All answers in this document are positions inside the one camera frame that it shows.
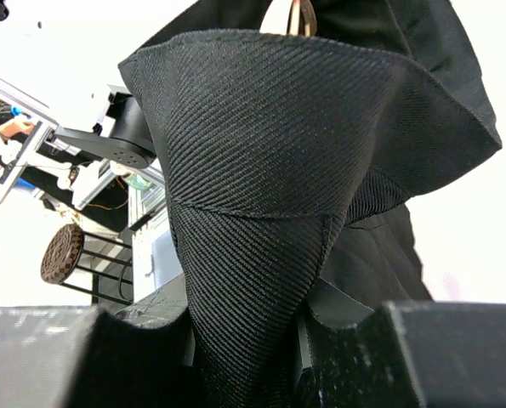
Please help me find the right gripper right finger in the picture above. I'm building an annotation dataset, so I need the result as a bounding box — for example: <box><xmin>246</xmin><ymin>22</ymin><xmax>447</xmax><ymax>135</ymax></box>
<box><xmin>297</xmin><ymin>279</ymin><xmax>427</xmax><ymax>407</ymax></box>

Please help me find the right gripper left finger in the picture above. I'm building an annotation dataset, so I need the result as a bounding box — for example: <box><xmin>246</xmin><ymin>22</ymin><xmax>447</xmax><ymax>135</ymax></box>
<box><xmin>65</xmin><ymin>275</ymin><xmax>202</xmax><ymax>407</ymax></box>

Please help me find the black skirt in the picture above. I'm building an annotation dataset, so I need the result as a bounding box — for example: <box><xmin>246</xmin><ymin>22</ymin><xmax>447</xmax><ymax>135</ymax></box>
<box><xmin>119</xmin><ymin>1</ymin><xmax>502</xmax><ymax>407</ymax></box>

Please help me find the wooden hanger for black skirt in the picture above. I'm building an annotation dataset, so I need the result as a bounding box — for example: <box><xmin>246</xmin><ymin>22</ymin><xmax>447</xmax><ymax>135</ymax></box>
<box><xmin>287</xmin><ymin>0</ymin><xmax>317</xmax><ymax>37</ymax></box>

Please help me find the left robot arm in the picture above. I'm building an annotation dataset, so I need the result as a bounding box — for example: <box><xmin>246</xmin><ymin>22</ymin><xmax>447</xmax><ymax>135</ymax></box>
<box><xmin>54</xmin><ymin>93</ymin><xmax>156</xmax><ymax>169</ymax></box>

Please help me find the wooden stool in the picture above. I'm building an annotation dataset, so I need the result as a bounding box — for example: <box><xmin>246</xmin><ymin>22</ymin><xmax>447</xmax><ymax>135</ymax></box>
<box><xmin>40</xmin><ymin>224</ymin><xmax>134</xmax><ymax>306</ymax></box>

